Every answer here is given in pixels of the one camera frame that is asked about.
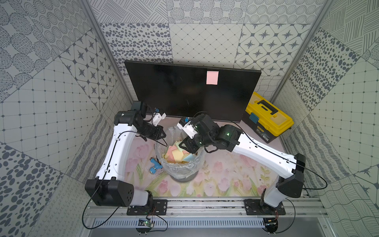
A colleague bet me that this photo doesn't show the mesh waste bin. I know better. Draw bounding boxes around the mesh waste bin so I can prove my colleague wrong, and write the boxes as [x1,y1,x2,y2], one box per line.
[159,127,205,183]

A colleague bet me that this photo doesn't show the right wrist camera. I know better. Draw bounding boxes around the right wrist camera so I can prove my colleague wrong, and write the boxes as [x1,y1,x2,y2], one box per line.
[177,117,197,139]

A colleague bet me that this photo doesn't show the controller board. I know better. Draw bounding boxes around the controller board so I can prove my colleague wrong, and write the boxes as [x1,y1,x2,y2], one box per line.
[136,219,155,234]
[263,218,278,234]

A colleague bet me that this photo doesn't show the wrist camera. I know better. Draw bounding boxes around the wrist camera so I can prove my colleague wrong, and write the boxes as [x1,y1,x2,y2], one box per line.
[151,108,166,126]
[177,117,197,139]

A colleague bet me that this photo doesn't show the black computer monitor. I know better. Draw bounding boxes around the black computer monitor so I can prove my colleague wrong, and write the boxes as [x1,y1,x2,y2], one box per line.
[124,60,262,121]

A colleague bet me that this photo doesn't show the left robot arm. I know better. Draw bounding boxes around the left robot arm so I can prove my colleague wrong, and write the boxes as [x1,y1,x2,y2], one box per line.
[85,101,166,210]

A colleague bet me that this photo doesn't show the pink sticky note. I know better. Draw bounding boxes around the pink sticky note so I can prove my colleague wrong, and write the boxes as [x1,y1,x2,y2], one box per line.
[206,71,219,85]

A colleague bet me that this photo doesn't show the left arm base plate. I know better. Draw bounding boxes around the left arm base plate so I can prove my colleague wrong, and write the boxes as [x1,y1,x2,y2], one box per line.
[127,199,168,216]

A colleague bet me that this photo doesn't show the aluminium mounting rail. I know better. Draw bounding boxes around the aluminium mounting rail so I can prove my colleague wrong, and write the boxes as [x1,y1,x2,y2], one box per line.
[84,197,329,219]

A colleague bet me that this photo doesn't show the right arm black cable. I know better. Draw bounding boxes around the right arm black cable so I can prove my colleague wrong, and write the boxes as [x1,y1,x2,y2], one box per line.
[192,111,328,235]

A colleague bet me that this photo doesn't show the blue tape dispenser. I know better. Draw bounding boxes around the blue tape dispenser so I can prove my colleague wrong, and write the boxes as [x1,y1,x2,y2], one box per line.
[149,158,163,174]

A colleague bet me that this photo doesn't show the right controller board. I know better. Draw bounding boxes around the right controller board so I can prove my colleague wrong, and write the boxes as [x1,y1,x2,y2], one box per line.
[263,218,278,234]

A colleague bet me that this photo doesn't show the left controller board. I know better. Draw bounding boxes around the left controller board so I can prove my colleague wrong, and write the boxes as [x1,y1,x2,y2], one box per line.
[136,219,155,234]

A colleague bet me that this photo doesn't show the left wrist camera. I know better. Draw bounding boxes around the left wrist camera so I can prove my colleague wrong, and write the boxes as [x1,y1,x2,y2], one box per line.
[151,108,166,126]

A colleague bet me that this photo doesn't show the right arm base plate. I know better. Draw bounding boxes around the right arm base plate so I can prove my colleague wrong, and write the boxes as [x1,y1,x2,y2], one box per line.
[243,198,286,216]

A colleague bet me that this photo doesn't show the pile of discarded sticky notes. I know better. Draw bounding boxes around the pile of discarded sticky notes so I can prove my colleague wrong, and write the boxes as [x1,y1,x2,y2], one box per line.
[162,141,197,164]

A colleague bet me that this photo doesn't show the yellow black toolbox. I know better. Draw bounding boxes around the yellow black toolbox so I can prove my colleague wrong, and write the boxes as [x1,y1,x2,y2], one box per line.
[242,92,294,143]

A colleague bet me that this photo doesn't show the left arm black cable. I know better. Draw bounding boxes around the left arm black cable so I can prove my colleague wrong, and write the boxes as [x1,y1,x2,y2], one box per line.
[81,131,168,232]

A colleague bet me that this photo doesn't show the clear plastic bin liner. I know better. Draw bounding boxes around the clear plastic bin liner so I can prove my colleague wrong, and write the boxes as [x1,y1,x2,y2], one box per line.
[155,124,207,180]

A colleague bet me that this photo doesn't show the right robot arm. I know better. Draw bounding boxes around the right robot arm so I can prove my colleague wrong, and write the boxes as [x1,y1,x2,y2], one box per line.
[177,114,306,208]

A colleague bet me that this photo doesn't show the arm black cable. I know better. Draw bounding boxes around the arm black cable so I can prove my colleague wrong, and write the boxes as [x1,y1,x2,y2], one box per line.
[192,111,328,235]
[81,131,168,232]

